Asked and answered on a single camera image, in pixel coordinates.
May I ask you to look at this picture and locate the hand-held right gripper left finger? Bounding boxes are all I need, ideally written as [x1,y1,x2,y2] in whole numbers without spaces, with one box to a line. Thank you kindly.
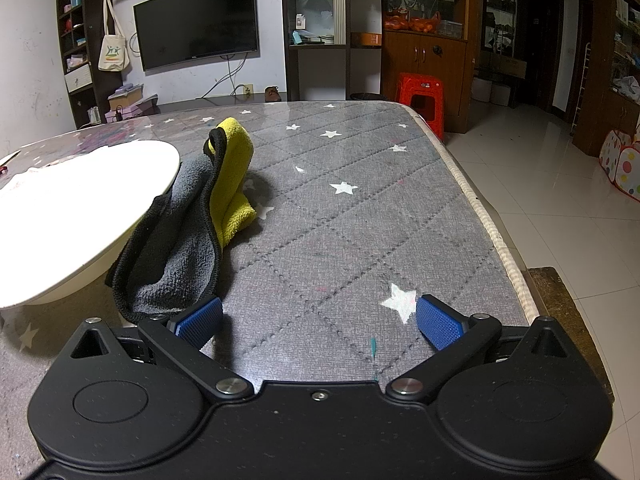
[70,296,253,403]

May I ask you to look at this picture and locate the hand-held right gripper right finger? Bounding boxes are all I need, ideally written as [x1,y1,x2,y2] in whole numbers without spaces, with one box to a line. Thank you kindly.
[385,295,571,403]

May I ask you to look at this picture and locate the yellow grey microfiber cloth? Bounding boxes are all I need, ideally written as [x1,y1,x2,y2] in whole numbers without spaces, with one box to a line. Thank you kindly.
[105,117,258,326]

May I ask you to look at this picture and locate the white bowl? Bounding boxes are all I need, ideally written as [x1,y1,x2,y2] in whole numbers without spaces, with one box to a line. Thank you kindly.
[0,141,181,310]

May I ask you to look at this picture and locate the grey star quilted tablecloth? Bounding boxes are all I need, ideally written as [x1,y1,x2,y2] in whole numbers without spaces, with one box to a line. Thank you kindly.
[0,99,543,401]

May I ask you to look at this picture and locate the dark television stand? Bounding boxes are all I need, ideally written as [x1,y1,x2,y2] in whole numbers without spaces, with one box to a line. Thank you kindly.
[77,91,351,128]

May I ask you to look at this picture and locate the pink box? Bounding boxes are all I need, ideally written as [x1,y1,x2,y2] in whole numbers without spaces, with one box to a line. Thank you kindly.
[106,100,160,122]

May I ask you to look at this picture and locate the brown cardboard box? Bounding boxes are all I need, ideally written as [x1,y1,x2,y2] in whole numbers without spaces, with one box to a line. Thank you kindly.
[109,84,146,110]

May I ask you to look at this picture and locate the red plastic stool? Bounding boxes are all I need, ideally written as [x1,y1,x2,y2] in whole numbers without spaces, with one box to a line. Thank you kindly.
[395,72,446,138]

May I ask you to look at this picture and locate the polka dot play tent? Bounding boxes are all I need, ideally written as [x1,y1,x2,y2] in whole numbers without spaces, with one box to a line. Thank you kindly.
[599,129,640,203]

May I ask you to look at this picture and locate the brown wooden cabinet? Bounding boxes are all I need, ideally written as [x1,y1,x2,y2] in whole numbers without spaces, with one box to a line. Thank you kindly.
[380,0,481,133]

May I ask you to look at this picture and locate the glass display cabinet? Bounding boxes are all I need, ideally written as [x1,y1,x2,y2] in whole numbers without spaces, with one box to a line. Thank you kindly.
[281,0,385,102]

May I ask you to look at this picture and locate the white metal rack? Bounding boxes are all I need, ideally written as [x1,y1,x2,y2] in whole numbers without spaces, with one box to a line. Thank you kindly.
[570,42,595,136]

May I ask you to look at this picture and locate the cream canvas tote bag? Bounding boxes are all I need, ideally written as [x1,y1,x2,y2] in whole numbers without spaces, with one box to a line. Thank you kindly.
[97,0,131,72]

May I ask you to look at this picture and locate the dark wooden door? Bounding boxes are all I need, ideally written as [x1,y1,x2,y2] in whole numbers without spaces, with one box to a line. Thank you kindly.
[515,0,566,110]

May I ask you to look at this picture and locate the black flat television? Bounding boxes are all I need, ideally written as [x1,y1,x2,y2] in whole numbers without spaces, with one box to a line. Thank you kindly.
[132,0,261,72]

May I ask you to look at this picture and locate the orange bag of fruit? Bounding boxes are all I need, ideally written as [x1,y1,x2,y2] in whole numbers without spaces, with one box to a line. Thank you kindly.
[384,9,442,35]

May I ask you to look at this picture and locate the wooden shelf unit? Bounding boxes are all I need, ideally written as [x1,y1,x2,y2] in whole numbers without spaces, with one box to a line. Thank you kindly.
[575,0,640,158]

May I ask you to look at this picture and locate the dark open shelf unit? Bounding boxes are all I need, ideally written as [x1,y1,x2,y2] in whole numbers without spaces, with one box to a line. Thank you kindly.
[55,0,123,128]

